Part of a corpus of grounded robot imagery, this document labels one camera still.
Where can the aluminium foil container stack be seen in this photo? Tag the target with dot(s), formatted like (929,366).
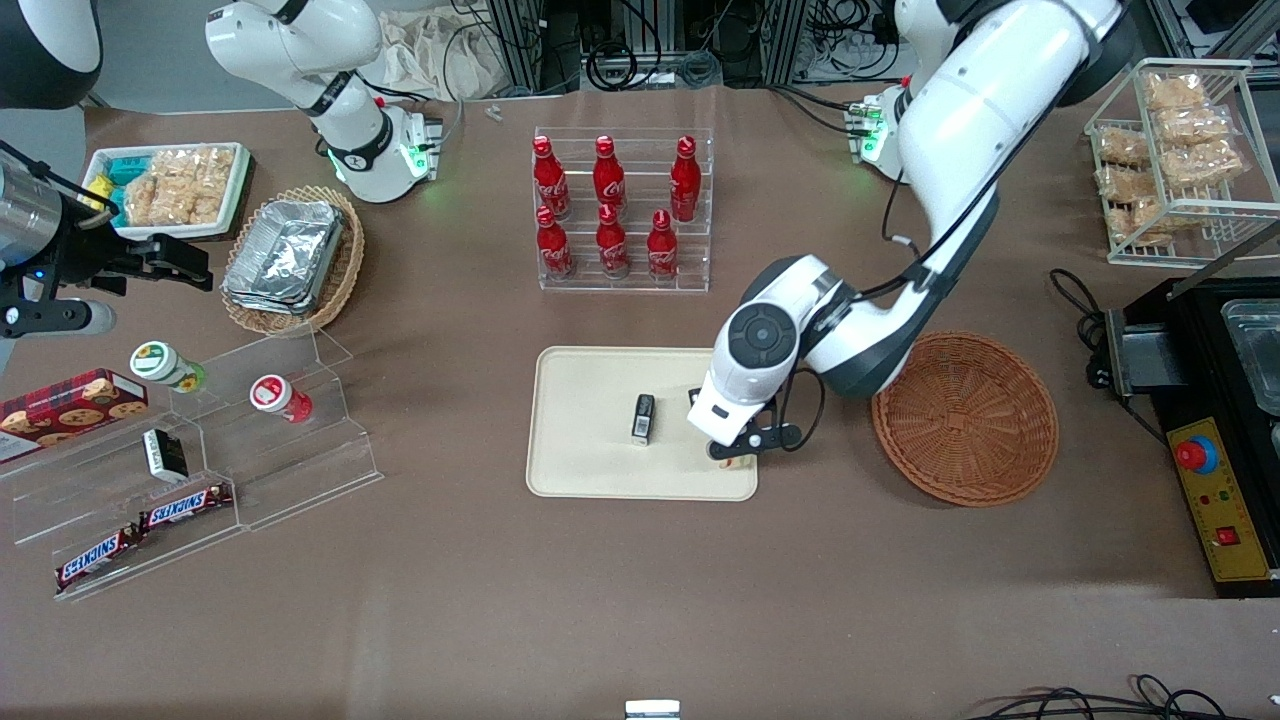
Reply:
(285,255)

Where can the rice cracker snack pack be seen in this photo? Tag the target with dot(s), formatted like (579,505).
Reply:
(217,175)
(1128,183)
(1205,163)
(1192,125)
(1135,220)
(180,185)
(1175,92)
(1122,145)
(142,200)

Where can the red emergency stop button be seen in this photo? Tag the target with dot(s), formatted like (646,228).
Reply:
(1197,455)

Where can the green sunflower lidded cup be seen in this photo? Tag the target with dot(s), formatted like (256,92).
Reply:
(160,363)

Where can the clear acrylic stepped shelf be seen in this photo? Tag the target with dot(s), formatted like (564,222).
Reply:
(300,460)

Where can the small black packet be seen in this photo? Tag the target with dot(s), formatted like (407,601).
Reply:
(643,418)

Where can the black white snack box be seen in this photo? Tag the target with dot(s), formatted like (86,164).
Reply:
(165,455)

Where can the tan sandwich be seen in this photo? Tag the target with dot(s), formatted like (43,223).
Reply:
(738,465)

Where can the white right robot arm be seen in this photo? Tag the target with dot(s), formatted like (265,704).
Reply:
(300,40)

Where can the oval light wicker basket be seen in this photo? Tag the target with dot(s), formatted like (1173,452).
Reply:
(340,285)

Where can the teal snack packet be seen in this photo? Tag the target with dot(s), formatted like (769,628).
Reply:
(125,168)

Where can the yellow control panel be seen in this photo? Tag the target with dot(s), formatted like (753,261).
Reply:
(1235,510)

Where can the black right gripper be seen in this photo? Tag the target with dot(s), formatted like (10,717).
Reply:
(92,257)

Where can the steel pan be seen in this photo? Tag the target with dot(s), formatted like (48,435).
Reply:
(1255,350)

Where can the small white black device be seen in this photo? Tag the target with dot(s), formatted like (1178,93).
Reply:
(652,709)

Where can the round brown wicker basket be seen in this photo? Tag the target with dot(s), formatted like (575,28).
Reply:
(965,420)

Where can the white cloth bag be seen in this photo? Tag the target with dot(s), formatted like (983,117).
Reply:
(430,55)

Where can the beige plastic tray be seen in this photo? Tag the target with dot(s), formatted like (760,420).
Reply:
(590,440)

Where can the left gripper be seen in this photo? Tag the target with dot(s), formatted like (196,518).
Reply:
(697,397)

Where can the Snickers chocolate bar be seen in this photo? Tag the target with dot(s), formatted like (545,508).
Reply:
(185,508)
(95,558)

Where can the yellow snack packet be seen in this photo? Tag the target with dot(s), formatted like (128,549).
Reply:
(100,195)

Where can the red lidded yogurt cup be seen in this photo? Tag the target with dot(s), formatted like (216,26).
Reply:
(272,393)

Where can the aluminium frame rack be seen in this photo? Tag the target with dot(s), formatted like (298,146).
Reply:
(790,40)

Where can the white rectangular snack tray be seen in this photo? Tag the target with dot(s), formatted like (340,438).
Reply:
(100,222)

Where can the clear acrylic bottle rack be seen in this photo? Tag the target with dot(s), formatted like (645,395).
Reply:
(700,270)

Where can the red cola bottle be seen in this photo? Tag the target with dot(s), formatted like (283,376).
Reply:
(608,175)
(553,248)
(662,248)
(547,178)
(685,180)
(612,245)

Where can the red tartan cookie box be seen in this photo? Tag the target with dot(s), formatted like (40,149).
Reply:
(70,405)

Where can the black countertop appliance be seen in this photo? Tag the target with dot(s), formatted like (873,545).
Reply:
(1200,350)

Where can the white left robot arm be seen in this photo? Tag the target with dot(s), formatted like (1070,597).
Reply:
(980,110)

